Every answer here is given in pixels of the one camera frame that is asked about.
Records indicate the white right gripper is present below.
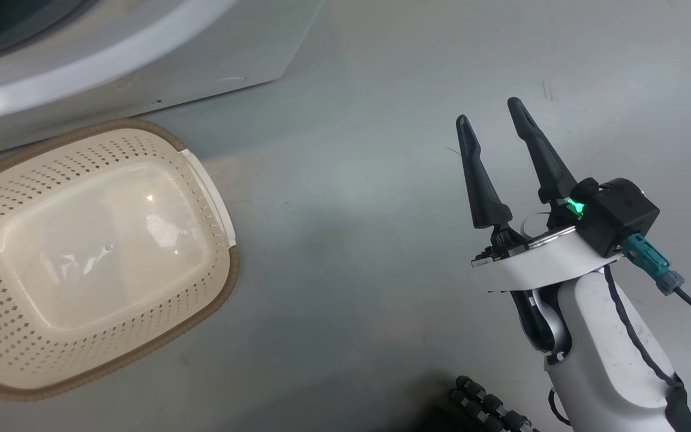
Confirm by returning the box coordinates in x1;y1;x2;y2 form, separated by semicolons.
456;97;622;293

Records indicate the white washing machine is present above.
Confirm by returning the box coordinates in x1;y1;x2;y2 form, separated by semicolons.
0;0;325;160

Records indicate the cream perforated laundry basket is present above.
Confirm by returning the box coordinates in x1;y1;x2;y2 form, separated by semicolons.
0;118;240;401

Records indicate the right teal-plug black cable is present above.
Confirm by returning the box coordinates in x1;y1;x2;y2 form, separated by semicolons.
621;234;691;332

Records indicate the black corrugated cable bundle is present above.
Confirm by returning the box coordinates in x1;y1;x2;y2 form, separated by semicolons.
450;376;539;432

